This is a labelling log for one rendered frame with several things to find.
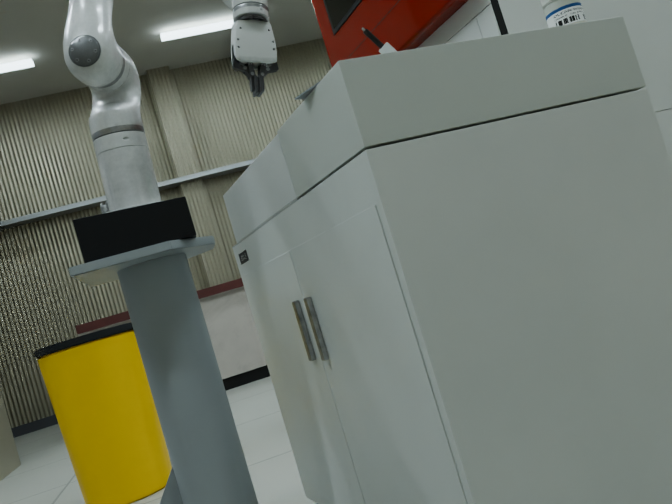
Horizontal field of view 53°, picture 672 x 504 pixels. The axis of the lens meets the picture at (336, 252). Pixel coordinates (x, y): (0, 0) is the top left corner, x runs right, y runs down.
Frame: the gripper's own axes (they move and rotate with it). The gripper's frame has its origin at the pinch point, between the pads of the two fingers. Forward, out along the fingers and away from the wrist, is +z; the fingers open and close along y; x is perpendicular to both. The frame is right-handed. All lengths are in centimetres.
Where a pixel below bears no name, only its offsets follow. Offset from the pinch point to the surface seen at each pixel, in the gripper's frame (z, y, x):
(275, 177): 23.1, -0.5, 6.3
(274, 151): 18.5, 0.5, 10.4
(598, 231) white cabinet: 45, -46, 50
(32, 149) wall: -224, 79, -785
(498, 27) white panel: -12, -57, 15
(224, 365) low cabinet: 72, -88, -489
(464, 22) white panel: -18, -56, 4
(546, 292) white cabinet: 55, -33, 50
